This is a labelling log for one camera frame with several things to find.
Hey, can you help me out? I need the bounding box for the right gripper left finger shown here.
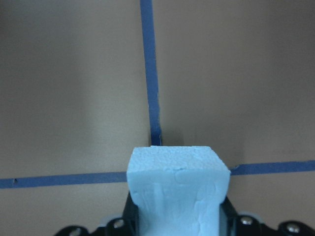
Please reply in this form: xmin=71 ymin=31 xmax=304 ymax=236
xmin=55 ymin=193 xmax=139 ymax=236

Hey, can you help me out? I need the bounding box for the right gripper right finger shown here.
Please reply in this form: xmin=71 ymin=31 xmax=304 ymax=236
xmin=219 ymin=198 xmax=315 ymax=236

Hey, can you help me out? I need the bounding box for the light blue block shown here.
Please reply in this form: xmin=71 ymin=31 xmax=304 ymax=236
xmin=126 ymin=146 xmax=230 ymax=236

